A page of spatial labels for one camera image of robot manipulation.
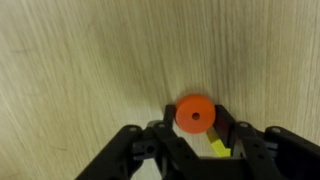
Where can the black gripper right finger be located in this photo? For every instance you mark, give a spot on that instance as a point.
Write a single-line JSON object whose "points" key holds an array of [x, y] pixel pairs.
{"points": [[224, 125]]}

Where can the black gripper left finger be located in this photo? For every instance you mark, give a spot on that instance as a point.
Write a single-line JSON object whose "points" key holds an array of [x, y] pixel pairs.
{"points": [[169, 115]]}

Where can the yellow block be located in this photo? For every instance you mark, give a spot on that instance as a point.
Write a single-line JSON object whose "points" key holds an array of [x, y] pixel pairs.
{"points": [[216, 143]]}

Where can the orange disc with hole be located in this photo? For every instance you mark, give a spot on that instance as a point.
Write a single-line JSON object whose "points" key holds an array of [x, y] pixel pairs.
{"points": [[195, 113]]}

